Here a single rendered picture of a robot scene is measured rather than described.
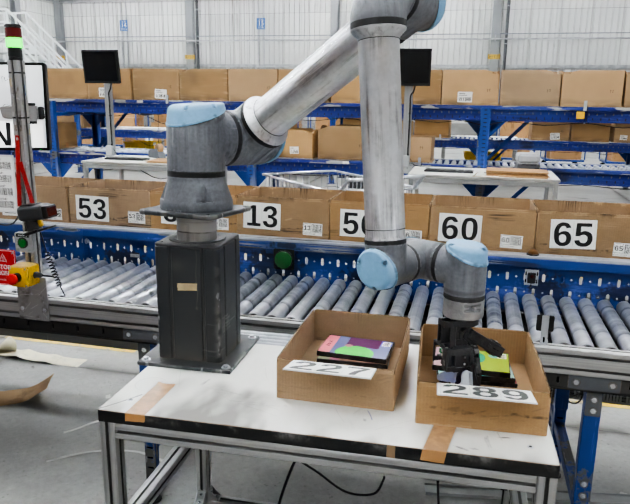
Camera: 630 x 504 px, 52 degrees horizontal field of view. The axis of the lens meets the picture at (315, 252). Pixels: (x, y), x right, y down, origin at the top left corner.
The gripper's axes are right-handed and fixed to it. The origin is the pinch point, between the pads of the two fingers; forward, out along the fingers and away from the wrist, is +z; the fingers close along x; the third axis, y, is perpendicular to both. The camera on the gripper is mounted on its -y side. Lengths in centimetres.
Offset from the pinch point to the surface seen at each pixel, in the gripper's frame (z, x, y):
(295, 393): 0.7, -13.0, 37.3
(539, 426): 0.2, 15.8, -9.1
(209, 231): -33, -43, 53
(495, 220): -23, -89, -58
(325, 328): -2, -47, 20
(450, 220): -22, -97, -44
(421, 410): -0.8, 4.8, 13.2
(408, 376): 2.4, -18.9, 5.9
